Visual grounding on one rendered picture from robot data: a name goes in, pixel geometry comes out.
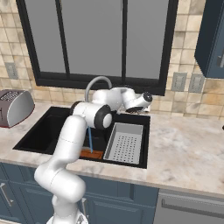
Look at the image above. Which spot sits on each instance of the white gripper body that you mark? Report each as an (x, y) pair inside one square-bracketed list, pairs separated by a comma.
[(147, 108)]

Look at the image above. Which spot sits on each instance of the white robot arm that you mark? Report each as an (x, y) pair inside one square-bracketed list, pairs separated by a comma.
[(70, 140)]

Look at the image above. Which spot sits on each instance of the grey perforated sink basket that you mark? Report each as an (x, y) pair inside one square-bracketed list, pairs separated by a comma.
[(124, 144)]

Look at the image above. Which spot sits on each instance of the grey curved sink faucet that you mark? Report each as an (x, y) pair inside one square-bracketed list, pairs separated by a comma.
[(99, 78)]

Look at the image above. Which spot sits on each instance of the blue water stream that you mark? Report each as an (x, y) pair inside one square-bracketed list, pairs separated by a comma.
[(90, 141)]

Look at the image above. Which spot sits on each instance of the blue panel under sink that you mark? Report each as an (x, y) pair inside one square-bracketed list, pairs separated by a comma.
[(116, 189)]

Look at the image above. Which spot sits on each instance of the black kitchen sink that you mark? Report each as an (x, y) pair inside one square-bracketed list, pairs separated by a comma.
[(43, 134)]

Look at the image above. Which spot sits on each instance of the small black object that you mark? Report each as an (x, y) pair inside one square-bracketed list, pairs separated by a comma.
[(222, 127)]

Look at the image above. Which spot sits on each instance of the black framed window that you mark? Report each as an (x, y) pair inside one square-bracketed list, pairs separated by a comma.
[(96, 38)]

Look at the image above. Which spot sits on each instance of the blue base cupboard door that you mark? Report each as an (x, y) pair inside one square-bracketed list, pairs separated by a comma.
[(122, 214), (7, 210), (32, 201)]

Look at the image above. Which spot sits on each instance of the grey dishwasher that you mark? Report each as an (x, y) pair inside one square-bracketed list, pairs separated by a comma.
[(189, 213)]

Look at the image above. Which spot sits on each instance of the grey and red toaster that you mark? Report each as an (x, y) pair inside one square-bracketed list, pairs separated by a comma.
[(16, 109)]

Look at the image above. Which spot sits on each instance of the grey wall outlet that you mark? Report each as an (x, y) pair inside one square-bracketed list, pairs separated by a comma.
[(196, 83), (11, 70), (178, 81)]

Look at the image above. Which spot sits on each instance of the blue wall cupboard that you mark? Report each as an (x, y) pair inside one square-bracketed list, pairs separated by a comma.
[(208, 35)]

